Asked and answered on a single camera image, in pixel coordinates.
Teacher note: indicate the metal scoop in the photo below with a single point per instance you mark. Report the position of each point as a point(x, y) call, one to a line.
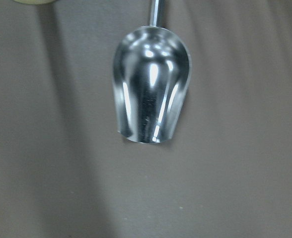
point(151, 75)

